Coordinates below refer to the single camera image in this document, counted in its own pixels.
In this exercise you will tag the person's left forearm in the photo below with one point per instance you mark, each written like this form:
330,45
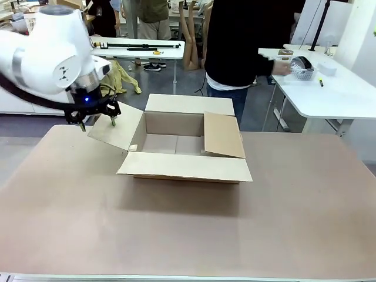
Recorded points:
265,64

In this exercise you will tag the brown cardboard box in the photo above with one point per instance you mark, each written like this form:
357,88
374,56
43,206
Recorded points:
182,166

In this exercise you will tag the yellow marker pen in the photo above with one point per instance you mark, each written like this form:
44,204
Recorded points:
321,82

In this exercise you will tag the bystander in olive shirt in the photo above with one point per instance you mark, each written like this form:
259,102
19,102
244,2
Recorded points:
154,17

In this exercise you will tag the white board panel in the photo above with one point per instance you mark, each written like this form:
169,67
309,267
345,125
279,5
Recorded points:
305,17

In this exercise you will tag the bystander in dark clothes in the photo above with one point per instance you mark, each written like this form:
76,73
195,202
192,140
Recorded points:
101,17

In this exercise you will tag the tan mannequin legs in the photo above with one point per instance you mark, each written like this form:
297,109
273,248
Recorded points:
192,41

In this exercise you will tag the brown cardboard carton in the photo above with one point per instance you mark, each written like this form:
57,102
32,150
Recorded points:
72,3

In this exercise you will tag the bystander in light blue shirt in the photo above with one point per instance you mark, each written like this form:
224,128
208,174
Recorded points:
117,11

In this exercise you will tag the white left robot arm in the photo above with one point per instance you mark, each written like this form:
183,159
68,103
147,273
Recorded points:
53,44

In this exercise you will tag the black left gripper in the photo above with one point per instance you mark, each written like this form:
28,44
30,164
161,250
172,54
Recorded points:
86,100

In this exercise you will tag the white plastic mesh basket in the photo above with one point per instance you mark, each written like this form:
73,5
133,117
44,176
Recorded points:
304,75

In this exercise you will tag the person's left hand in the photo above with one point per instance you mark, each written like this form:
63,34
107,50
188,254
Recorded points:
280,69

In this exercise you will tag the small white box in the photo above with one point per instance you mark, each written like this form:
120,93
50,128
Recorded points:
326,69

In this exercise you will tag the yellow cloth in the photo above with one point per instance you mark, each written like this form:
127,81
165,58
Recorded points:
124,77

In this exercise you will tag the black light stand pole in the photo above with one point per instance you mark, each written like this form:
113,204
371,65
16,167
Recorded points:
319,25

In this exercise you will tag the white rectangular table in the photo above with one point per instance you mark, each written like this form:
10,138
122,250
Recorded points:
167,55

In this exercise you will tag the person in black sweater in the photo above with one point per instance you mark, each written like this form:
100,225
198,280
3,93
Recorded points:
235,44

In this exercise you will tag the black item in basket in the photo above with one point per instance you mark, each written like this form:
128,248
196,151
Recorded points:
304,62

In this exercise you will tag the black folded tripod pole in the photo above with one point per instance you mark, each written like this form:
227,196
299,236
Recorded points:
138,46

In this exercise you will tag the black sneaker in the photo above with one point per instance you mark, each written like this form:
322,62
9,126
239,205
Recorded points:
151,67

